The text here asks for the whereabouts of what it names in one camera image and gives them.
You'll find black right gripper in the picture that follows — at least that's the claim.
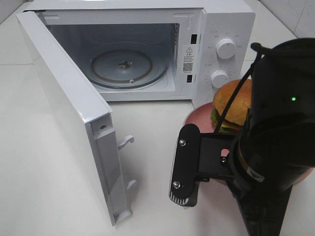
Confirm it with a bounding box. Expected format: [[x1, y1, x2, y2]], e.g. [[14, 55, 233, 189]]
[[169, 124, 244, 207]]

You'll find burger with lettuce and cheese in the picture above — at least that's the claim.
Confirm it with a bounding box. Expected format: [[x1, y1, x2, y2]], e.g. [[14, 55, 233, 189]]
[[210, 79, 252, 133]]

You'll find white microwave door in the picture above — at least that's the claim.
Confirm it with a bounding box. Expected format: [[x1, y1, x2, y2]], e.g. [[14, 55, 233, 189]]
[[17, 11, 136, 225]]

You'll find pink plate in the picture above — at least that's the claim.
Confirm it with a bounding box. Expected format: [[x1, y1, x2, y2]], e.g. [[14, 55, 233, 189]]
[[184, 103, 215, 133]]

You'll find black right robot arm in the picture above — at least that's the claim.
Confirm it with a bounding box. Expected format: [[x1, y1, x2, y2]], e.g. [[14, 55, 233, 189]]
[[169, 38, 315, 236]]

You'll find lower white microwave knob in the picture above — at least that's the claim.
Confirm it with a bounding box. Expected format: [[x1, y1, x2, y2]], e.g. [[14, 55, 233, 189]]
[[210, 70, 230, 89]]

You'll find white microwave knob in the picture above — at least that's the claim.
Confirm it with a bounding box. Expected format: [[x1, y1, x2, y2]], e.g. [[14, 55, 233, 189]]
[[216, 37, 237, 59], [210, 70, 230, 89]]

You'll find glass microwave turntable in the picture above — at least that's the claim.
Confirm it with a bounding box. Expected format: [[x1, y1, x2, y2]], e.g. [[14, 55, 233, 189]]
[[82, 41, 168, 89]]

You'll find white microwave oven body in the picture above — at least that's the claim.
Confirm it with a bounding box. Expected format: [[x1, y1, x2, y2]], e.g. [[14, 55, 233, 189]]
[[22, 0, 255, 107]]

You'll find upper white microwave knob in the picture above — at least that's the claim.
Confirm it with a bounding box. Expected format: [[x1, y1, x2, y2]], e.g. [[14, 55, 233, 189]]
[[216, 37, 237, 59]]

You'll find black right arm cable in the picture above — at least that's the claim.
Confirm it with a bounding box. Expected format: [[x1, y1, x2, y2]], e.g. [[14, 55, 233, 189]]
[[214, 42, 269, 135]]

